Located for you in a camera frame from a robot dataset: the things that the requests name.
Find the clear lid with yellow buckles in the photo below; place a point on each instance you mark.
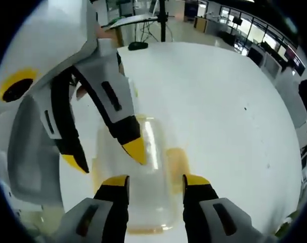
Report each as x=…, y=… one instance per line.
x=177, y=167

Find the wooden cabinet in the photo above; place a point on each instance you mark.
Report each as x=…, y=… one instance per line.
x=200, y=24

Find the computer monitor with red display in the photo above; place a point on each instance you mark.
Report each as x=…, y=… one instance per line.
x=295, y=59

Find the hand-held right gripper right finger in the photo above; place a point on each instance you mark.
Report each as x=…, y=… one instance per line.
x=196, y=202

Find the black tripod stand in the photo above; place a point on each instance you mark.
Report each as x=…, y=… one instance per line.
x=163, y=27

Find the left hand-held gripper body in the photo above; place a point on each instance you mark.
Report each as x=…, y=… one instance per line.
x=47, y=58

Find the clear plastic container box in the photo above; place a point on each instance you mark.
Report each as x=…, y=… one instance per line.
x=153, y=197

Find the black oval object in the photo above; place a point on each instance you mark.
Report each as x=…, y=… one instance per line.
x=138, y=46

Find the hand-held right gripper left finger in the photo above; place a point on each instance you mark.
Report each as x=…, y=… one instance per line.
x=110, y=202

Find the white side desk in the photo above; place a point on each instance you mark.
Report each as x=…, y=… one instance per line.
x=133, y=20

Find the black computer monitor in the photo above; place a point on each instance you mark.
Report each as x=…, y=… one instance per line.
x=255, y=54

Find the person's left hand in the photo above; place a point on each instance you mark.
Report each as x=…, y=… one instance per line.
x=105, y=33

